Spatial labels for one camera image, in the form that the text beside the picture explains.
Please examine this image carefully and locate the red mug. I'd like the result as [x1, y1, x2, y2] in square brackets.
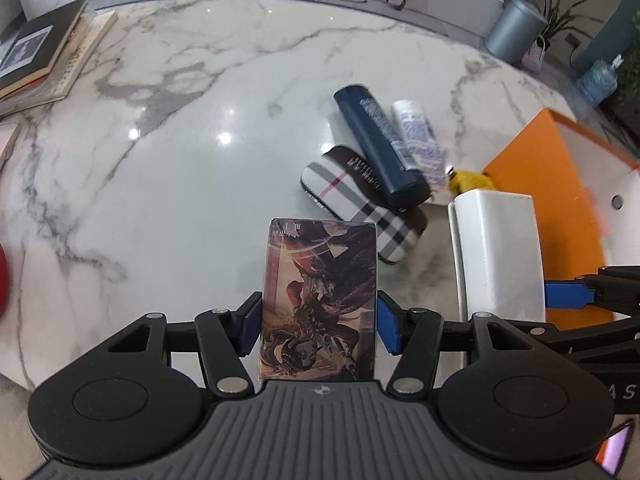
[0, 246, 10, 318]

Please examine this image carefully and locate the plaid glasses case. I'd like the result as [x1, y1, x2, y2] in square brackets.
[300, 145, 427, 264]

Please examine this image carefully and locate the striped small bag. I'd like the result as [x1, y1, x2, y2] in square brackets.
[522, 36, 547, 73]

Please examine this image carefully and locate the person's hand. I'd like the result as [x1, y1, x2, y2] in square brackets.
[596, 418, 636, 477]

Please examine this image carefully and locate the white labelled tube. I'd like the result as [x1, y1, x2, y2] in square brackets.
[392, 100, 448, 188]

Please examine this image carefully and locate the yellow tape measure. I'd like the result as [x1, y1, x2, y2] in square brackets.
[447, 166, 496, 197]

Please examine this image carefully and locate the illustrated card box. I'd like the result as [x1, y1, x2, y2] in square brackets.
[259, 218, 378, 382]

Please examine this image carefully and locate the grey trash can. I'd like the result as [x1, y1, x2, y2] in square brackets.
[483, 0, 548, 64]

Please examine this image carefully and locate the pink notebook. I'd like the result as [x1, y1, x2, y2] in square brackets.
[0, 122, 21, 169]

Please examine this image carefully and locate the white rectangular case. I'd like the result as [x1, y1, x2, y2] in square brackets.
[448, 190, 546, 322]

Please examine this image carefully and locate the potted plant by trash can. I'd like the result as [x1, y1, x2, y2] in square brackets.
[540, 0, 604, 50]

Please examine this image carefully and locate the stack of books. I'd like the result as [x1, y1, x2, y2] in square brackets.
[1, 11, 118, 117]

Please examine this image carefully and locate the blue water jug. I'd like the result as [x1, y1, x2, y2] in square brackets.
[576, 54, 624, 107]

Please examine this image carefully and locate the black hardcover book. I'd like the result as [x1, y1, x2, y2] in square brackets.
[0, 0, 87, 98]

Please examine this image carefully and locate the orange cardboard box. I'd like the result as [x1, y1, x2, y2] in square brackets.
[482, 107, 640, 332]

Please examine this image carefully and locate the dark blue bottle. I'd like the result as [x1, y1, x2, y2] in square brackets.
[333, 84, 431, 209]

